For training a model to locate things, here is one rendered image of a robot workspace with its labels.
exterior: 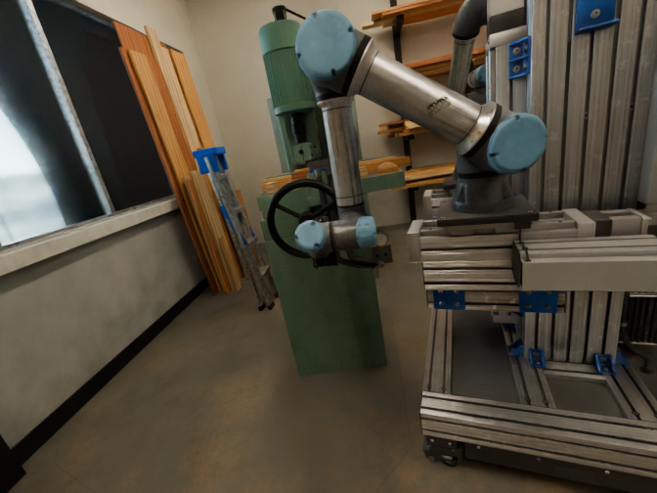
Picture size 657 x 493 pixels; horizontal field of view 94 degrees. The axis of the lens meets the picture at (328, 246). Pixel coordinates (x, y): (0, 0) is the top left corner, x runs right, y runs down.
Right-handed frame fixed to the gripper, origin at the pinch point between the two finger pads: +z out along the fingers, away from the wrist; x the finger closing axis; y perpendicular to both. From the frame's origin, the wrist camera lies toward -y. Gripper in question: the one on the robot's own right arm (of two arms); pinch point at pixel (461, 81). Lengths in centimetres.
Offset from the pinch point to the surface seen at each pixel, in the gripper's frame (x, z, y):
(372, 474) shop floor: -82, -119, 114
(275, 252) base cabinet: -105, -71, 45
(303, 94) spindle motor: -75, -59, -11
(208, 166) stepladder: -155, -1, -2
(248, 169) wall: -200, 175, 3
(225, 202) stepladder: -154, -1, 22
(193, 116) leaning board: -201, 96, -54
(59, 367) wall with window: -228, -84, 68
